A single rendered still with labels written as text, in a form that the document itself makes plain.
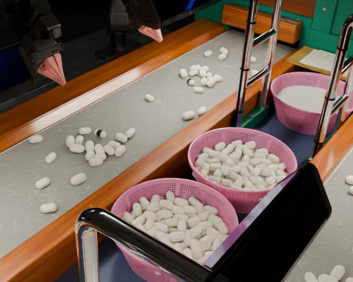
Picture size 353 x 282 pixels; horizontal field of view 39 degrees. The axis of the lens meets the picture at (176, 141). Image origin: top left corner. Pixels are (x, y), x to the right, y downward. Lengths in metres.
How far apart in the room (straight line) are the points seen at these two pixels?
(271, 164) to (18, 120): 0.67
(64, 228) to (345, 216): 0.61
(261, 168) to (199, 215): 0.24
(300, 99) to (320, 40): 0.33
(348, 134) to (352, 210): 0.28
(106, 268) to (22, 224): 0.20
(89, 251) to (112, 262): 0.50
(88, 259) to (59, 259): 0.45
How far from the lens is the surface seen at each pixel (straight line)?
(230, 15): 1.92
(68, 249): 1.04
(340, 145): 1.35
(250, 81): 1.40
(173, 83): 1.59
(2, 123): 1.37
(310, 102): 1.58
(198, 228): 1.06
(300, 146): 1.47
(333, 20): 1.83
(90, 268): 0.60
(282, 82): 1.65
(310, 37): 1.87
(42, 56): 1.32
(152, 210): 1.10
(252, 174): 1.23
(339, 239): 1.11
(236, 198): 1.15
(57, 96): 1.47
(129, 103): 1.47
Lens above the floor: 1.48
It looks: 34 degrees down
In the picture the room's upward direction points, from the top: 3 degrees clockwise
